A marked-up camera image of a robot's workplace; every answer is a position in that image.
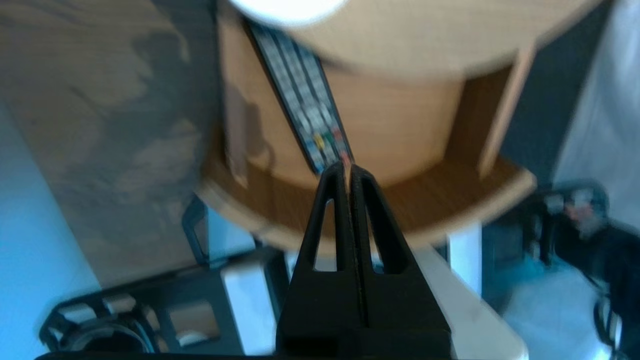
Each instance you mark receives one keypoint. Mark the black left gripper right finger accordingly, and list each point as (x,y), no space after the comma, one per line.
(400,300)

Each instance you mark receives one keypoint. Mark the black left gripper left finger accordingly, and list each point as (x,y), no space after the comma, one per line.
(325,300)

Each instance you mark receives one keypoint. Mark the black TV remote control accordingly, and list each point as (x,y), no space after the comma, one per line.
(310,110)

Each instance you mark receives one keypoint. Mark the white round puck speaker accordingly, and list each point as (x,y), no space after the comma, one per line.
(285,10)

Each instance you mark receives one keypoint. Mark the white robot chassis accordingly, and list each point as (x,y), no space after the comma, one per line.
(250,310)

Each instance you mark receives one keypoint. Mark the grey upholstered headboard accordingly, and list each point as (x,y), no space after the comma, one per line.
(550,100)

